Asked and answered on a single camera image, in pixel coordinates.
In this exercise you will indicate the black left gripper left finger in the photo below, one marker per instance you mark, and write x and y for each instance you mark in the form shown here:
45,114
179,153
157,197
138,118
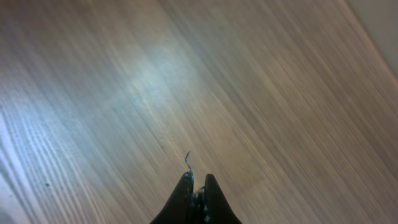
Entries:
177,208

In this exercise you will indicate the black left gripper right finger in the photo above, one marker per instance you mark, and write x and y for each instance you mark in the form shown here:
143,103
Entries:
217,210

